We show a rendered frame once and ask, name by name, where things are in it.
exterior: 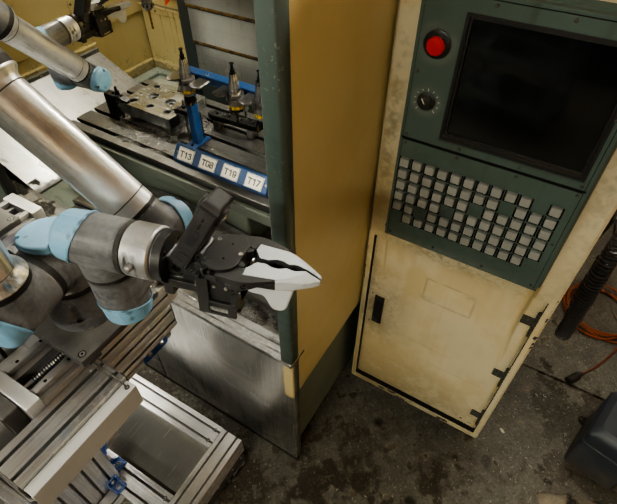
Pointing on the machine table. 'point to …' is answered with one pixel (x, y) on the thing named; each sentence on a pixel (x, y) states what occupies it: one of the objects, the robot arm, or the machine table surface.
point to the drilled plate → (158, 105)
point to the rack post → (196, 127)
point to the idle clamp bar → (233, 122)
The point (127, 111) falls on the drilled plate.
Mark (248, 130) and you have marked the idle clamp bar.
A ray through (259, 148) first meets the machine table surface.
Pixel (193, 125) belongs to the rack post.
